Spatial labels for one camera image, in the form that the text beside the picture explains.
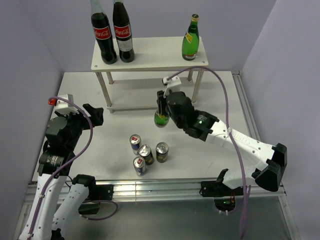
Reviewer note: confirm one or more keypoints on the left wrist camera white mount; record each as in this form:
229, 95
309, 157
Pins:
62, 102

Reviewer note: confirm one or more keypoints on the black yellow tonic can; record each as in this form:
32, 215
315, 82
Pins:
145, 152
162, 151

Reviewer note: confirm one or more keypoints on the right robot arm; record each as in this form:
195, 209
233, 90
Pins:
267, 162

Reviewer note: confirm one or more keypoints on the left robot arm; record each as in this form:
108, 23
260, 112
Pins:
47, 220

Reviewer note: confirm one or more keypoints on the cola bottle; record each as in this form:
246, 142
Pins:
123, 32
102, 32

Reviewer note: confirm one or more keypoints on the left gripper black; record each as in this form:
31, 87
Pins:
95, 114

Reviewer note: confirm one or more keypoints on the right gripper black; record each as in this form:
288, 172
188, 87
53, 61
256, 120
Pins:
161, 101

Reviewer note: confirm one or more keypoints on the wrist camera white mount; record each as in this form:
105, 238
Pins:
62, 102
172, 85

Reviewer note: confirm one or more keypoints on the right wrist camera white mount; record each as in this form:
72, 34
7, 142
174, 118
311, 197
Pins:
172, 85

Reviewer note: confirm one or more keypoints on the white two-tier shelf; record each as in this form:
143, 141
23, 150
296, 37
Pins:
133, 86

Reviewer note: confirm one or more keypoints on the right cola bottle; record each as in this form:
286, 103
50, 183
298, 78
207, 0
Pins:
123, 32

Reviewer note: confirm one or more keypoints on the left cola bottle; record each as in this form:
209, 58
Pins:
102, 32

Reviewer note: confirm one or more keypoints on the blue silver energy drink can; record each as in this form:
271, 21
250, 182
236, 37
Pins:
135, 143

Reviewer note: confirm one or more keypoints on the green glass bottle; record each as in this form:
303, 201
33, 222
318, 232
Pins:
191, 40
161, 118

